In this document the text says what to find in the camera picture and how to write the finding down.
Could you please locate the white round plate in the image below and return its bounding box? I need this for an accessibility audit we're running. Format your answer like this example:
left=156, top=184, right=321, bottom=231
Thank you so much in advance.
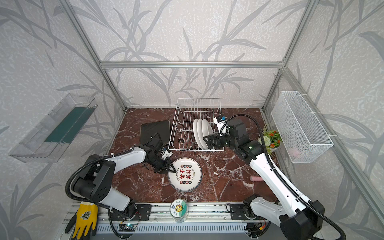
left=193, top=119, right=204, bottom=150
left=168, top=158, right=203, bottom=192
left=201, top=119, right=214, bottom=149
left=197, top=119, right=208, bottom=150

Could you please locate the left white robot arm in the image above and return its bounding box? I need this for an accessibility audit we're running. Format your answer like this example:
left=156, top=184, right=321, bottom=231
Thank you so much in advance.
left=65, top=137, right=176, bottom=216

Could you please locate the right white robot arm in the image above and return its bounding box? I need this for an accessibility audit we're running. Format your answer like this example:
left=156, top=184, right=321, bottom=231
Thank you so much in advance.
left=203, top=115, right=325, bottom=240

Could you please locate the purple pink spoon toy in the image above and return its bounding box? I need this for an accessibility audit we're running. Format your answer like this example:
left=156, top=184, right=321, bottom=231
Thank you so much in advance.
left=250, top=176, right=264, bottom=182

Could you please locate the round green labelled can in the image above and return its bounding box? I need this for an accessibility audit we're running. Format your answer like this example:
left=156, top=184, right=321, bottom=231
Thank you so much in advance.
left=170, top=199, right=188, bottom=223

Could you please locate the white ribbed flower pot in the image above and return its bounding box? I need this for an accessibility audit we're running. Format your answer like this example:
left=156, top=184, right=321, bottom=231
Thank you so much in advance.
left=263, top=126, right=282, bottom=154

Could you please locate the green circuit board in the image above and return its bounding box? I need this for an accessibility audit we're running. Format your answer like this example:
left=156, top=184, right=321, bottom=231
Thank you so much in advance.
left=119, top=223, right=138, bottom=232

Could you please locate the pink item in basket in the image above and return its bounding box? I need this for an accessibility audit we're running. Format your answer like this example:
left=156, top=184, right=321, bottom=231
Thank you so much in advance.
left=288, top=147, right=303, bottom=159

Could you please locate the green mat in shelf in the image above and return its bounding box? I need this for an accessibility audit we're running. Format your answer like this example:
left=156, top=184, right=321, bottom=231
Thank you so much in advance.
left=44, top=106, right=96, bottom=144

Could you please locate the yellow black work glove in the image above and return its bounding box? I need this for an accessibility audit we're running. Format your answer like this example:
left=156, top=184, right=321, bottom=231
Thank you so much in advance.
left=65, top=202, right=98, bottom=240

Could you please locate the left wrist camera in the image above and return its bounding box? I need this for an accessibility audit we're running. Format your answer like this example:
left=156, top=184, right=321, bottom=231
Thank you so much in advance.
left=161, top=150, right=173, bottom=160

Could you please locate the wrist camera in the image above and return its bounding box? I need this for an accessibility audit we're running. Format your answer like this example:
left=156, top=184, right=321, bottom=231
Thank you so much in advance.
left=214, top=115, right=227, bottom=136
left=161, top=150, right=173, bottom=160

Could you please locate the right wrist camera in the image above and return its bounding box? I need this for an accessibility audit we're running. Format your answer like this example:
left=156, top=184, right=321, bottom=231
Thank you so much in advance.
left=214, top=115, right=227, bottom=136

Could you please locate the white wire dish rack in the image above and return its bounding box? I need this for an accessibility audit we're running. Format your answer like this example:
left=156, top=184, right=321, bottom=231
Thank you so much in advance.
left=169, top=98, right=222, bottom=151

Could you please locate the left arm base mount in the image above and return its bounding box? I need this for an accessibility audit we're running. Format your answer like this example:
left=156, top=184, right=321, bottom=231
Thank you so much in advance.
left=111, top=204, right=152, bottom=221

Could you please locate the aluminium frame rail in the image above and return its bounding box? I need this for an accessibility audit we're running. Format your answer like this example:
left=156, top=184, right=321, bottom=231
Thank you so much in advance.
left=59, top=1, right=384, bottom=223

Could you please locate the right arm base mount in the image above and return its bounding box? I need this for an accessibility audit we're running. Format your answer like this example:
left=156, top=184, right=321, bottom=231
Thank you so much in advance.
left=226, top=203, right=254, bottom=221

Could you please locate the white mesh wall basket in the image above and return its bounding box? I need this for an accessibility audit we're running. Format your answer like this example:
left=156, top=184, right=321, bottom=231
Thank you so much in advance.
left=271, top=91, right=334, bottom=164

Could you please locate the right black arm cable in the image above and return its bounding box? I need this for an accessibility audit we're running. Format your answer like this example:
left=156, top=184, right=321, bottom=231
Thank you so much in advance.
left=224, top=113, right=346, bottom=240

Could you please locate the clear plastic wall shelf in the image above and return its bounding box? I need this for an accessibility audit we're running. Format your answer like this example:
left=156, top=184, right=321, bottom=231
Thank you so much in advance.
left=9, top=94, right=98, bottom=163

